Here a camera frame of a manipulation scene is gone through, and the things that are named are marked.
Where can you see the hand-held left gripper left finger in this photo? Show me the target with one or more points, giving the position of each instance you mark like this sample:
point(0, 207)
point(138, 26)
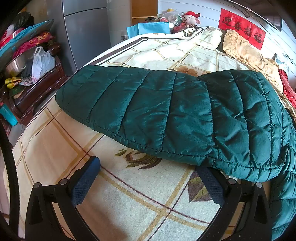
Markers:
point(84, 183)

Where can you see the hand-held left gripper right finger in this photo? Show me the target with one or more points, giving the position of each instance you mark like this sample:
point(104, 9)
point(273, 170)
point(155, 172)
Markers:
point(211, 185)

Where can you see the green puffer jacket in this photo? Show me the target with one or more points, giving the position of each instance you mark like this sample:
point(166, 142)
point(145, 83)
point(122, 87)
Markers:
point(161, 111)

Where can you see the dark clothes pile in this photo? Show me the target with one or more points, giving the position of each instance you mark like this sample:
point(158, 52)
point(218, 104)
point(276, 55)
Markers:
point(23, 20)

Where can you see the cream floral checked bed cover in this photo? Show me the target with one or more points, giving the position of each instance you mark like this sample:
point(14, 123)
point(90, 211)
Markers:
point(138, 197)

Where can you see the dark wooden chair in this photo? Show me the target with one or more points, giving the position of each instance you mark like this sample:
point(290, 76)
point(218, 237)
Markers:
point(39, 92)

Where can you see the teal box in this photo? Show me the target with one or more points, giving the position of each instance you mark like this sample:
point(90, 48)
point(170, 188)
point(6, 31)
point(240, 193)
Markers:
point(8, 115)

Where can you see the yellow snack packets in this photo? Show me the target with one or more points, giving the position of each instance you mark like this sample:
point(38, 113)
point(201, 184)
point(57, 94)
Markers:
point(12, 82)

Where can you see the red ruffled cushion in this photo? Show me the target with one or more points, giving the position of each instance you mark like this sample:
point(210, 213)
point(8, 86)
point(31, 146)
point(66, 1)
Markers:
point(289, 88)

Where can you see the white plastic bag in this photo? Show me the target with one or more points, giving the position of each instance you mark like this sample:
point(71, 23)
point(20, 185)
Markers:
point(41, 62)

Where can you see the metal bowl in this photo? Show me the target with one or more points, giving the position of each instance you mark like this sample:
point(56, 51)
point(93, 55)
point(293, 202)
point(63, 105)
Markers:
point(16, 64)

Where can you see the beige fringed pillow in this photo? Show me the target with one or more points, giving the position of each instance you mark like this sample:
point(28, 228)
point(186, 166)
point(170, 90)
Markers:
point(249, 53)

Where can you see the cream checked pillow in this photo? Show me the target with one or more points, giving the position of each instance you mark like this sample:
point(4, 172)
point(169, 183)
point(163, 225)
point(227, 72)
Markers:
point(209, 37)

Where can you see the grey refrigerator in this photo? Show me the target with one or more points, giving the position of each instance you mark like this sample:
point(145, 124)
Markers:
point(87, 34)

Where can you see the red patterned cloth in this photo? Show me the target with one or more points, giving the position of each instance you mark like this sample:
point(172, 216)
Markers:
point(34, 41)

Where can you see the teal fabric bag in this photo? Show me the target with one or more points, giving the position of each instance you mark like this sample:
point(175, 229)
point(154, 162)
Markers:
point(27, 29)

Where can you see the plush pig toy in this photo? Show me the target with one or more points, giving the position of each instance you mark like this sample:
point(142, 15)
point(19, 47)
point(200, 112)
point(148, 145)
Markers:
point(190, 18)

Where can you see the blue box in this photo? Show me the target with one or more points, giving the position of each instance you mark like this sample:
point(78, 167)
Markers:
point(152, 27)

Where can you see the clear plastic bag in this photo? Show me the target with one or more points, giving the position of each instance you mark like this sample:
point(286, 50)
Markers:
point(171, 17)

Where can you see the wooden door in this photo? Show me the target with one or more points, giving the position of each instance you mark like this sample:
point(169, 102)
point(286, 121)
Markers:
point(143, 9)

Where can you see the red wall banner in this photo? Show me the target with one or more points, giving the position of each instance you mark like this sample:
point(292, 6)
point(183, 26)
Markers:
point(240, 25)

